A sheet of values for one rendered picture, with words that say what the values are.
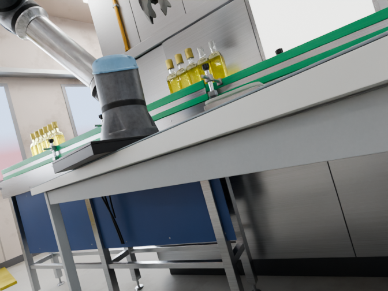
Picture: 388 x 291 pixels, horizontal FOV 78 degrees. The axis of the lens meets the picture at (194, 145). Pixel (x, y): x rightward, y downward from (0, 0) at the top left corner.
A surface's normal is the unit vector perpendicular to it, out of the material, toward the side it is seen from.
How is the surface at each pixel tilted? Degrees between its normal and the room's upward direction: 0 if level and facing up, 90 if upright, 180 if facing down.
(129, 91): 91
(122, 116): 72
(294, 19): 90
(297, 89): 90
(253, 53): 90
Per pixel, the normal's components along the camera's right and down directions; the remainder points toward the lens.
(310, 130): -0.68, 0.17
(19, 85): 0.68, -0.22
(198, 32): -0.47, 0.11
